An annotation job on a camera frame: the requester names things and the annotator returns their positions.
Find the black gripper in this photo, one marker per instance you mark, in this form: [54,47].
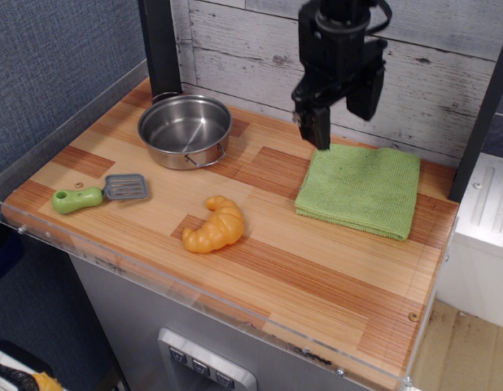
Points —
[339,63]

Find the green cloth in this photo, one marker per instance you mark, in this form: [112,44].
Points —
[371,190]

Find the brass screw washer right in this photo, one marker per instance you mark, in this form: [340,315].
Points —
[413,317]

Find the white aluminium frame block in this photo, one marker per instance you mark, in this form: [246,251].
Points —
[471,278]

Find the dark metal left post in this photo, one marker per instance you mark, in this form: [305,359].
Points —
[160,47]

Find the green handled grey spatula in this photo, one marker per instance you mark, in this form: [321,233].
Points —
[116,187]

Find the stainless steel pot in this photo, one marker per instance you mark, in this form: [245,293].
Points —
[186,131]

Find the silver dispenser button panel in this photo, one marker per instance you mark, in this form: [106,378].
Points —
[202,369]

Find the clear acrylic guard rail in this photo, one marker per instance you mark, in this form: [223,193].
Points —
[349,291]

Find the grey toy fridge cabinet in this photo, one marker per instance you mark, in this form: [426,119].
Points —
[132,309]

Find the yellow object bottom left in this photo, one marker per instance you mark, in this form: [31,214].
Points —
[46,382]

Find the orange plastic croissant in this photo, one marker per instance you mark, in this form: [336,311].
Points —
[225,226]

